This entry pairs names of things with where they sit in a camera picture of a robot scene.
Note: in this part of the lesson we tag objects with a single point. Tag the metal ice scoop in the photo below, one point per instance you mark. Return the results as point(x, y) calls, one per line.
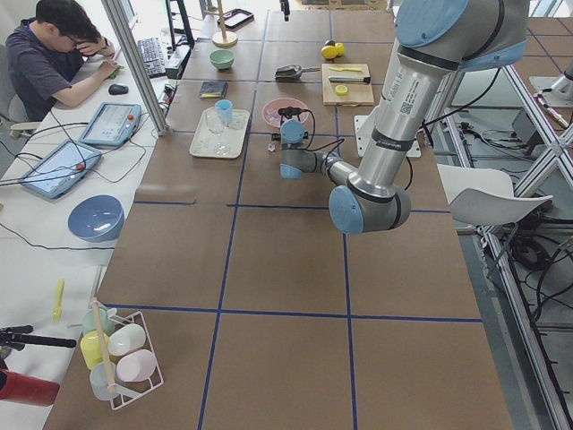
point(293, 72)

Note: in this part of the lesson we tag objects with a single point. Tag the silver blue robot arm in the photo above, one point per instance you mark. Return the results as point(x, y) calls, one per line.
point(433, 39)

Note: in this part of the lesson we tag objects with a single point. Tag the clear ice cube pile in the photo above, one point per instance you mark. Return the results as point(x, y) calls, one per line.
point(272, 117)

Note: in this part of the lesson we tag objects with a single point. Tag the light blue cup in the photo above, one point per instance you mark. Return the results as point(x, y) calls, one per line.
point(224, 108)

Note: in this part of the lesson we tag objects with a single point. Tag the white cup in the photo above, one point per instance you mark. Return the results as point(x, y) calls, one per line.
point(127, 339)

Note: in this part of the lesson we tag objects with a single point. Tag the pink cup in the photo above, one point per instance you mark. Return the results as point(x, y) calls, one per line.
point(136, 366)

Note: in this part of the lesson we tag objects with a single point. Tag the white cup rack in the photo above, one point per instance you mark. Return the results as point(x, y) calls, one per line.
point(105, 384)

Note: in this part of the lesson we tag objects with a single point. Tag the yellow cup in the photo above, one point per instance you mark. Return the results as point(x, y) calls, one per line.
point(90, 349)

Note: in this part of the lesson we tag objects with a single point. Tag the pink bowl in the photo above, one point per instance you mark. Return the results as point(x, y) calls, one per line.
point(281, 102)

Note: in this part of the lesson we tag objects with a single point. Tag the white serving tray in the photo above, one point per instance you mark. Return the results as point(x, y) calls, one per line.
point(213, 140)

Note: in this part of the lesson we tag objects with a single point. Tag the clear wine glass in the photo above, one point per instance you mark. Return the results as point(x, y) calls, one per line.
point(216, 127)

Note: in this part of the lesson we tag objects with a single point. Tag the yellow lemon half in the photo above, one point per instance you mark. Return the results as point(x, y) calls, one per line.
point(341, 90)

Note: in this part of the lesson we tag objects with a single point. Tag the wooden cutting board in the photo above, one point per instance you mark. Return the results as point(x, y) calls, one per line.
point(358, 95)

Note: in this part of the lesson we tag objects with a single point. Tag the silver black knife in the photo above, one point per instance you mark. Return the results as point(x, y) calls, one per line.
point(350, 80)

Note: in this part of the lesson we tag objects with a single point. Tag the dark grey folded cloth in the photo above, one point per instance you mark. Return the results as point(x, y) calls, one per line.
point(213, 90)

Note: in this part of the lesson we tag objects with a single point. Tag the yellow plastic knife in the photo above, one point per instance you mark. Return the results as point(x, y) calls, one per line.
point(345, 69)

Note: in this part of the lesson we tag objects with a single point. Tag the mint green bowl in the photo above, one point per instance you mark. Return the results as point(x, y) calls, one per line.
point(222, 59)

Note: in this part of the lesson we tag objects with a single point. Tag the wooden mug tree stand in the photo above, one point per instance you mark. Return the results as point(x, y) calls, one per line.
point(223, 37)

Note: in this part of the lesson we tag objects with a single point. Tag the blue bowl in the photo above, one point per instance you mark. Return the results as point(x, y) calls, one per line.
point(97, 219)

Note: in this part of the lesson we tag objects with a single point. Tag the white chair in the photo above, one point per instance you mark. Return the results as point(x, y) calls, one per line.
point(484, 196)

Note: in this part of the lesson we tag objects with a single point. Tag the blue teach pendant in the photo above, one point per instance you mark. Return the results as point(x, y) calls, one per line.
point(112, 125)
point(61, 169)

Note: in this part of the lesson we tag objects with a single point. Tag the black keyboard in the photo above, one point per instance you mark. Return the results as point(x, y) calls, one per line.
point(153, 56)

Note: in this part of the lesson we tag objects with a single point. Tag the black computer mouse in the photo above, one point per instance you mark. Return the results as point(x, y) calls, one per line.
point(118, 89)

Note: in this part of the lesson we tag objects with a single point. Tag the yellow plastic fork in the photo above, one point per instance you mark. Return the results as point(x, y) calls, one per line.
point(57, 309)

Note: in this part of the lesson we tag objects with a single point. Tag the person in dark shirt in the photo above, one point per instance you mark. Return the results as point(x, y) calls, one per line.
point(57, 56)

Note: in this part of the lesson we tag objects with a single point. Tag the red bottle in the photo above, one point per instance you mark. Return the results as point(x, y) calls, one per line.
point(25, 389)

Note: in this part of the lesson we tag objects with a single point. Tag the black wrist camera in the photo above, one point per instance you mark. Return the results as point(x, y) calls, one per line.
point(298, 113)

